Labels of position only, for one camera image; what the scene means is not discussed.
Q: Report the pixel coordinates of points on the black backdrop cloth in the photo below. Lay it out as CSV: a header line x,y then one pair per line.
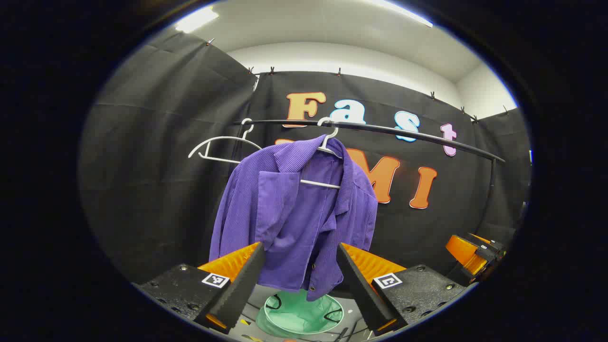
x,y
166,190

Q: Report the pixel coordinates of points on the white plastic hanger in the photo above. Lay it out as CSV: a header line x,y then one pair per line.
x,y
320,183
223,138

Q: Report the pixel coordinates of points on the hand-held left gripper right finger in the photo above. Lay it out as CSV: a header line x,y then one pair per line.
x,y
363,294

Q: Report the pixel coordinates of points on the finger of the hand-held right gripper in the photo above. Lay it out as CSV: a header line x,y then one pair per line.
x,y
463,251

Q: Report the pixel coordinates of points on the black clothes rail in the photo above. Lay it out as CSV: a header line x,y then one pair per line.
x,y
380,128

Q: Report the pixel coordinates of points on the ceiling light panel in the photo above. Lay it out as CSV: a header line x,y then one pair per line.
x,y
197,19

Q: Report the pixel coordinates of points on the green laundry hamper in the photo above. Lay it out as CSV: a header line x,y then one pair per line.
x,y
304,313

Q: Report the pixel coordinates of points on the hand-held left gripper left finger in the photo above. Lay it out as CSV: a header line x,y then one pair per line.
x,y
237,289

